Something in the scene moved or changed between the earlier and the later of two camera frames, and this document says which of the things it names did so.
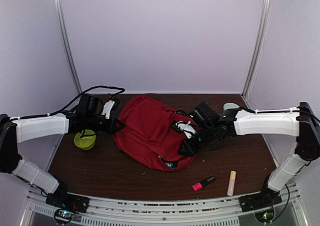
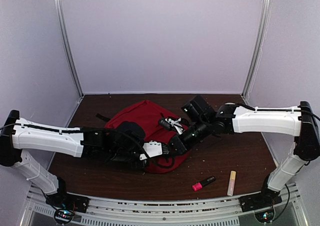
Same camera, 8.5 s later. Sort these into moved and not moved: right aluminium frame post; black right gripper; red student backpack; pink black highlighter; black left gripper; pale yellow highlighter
Moved: black right gripper; red student backpack; black left gripper
Not moved: pink black highlighter; right aluminium frame post; pale yellow highlighter
